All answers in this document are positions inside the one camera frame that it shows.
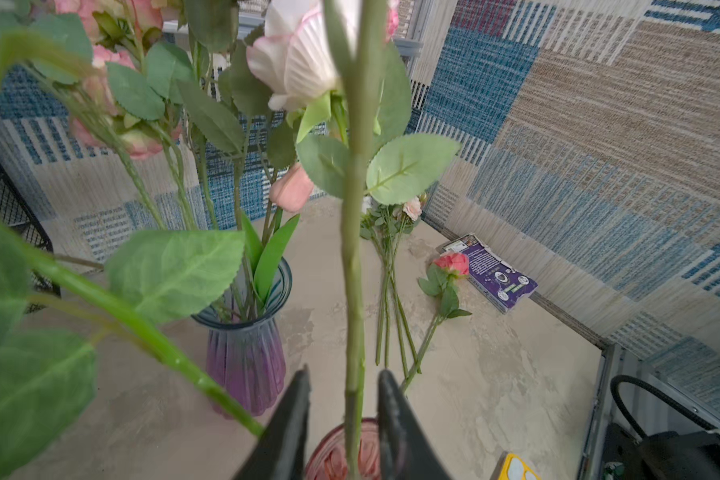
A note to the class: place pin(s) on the yellow calculator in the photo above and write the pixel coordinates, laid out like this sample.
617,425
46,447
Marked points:
512,467

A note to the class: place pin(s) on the pile of artificial flowers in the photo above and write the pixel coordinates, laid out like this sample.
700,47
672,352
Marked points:
385,226

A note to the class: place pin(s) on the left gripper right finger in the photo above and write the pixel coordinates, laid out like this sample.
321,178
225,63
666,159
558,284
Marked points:
405,452

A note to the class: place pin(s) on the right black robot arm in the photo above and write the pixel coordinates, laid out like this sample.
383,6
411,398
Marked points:
663,455

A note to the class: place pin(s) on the pale cream rose stem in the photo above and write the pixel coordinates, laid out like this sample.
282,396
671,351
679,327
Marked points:
333,65

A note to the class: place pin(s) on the coral pink rose stem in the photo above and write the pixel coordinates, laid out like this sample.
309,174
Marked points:
441,284

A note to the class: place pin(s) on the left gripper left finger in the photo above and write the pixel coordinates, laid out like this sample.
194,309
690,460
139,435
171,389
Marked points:
280,451

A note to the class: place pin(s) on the dark red glass vase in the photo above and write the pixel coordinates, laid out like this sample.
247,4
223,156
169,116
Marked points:
328,461

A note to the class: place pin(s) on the purple blue glass vase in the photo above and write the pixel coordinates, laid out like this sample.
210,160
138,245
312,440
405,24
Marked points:
244,352

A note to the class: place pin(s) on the white rose stem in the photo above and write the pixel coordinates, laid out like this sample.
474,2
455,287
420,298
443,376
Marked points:
48,376

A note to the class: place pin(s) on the purple packet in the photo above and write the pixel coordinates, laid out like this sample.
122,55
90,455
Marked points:
503,285

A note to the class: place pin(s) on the pink tulip bud stem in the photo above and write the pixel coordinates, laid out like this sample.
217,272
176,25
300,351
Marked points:
289,194

